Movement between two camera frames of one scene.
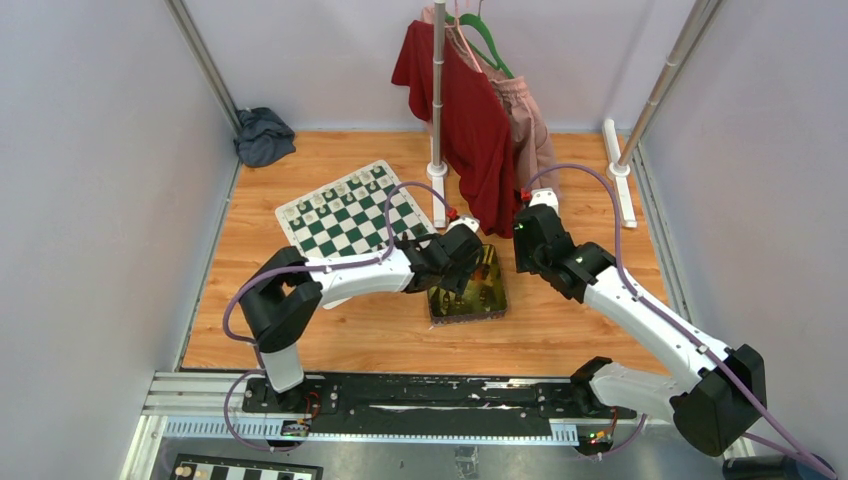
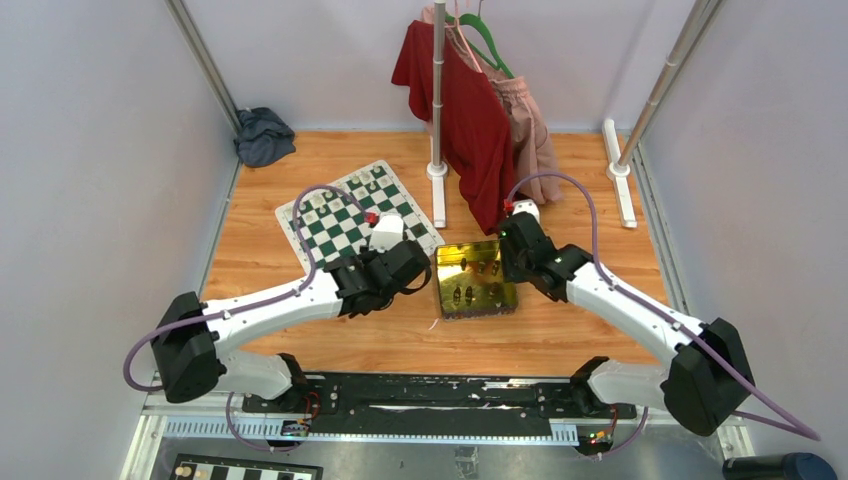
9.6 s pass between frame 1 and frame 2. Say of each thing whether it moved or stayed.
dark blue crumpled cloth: stayed
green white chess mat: stayed
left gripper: moved
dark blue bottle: stayed
